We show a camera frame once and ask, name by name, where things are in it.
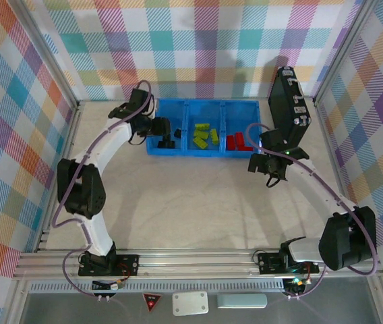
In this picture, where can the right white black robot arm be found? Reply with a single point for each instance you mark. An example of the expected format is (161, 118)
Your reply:
(313, 192)

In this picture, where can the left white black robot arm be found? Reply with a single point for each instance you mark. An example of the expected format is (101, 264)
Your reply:
(110, 141)

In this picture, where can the blue three-compartment plastic bin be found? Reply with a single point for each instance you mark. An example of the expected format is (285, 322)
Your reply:
(242, 114)

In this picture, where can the black briefcase with metal latches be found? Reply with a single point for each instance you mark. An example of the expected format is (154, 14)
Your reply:
(282, 101)

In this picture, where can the pale blue-grey oblong block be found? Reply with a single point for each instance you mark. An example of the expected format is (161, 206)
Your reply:
(242, 300)

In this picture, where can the white rectangular plate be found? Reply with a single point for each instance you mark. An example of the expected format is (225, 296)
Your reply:
(190, 303)

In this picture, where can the red triangle sign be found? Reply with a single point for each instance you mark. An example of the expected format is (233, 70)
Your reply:
(151, 300)

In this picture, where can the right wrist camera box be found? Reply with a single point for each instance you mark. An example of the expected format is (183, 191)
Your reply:
(298, 153)

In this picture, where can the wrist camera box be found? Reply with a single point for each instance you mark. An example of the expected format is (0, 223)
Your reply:
(298, 153)
(119, 110)

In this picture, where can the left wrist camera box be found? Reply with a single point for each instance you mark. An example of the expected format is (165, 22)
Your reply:
(119, 110)

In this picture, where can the aluminium side rail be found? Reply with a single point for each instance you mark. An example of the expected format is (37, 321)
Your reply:
(69, 141)
(328, 135)

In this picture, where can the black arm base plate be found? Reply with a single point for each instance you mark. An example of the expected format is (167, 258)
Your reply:
(269, 263)
(127, 265)

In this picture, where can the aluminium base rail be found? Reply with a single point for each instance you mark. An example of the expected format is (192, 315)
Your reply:
(195, 263)

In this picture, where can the aluminium frame post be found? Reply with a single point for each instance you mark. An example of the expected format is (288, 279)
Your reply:
(343, 50)
(50, 54)

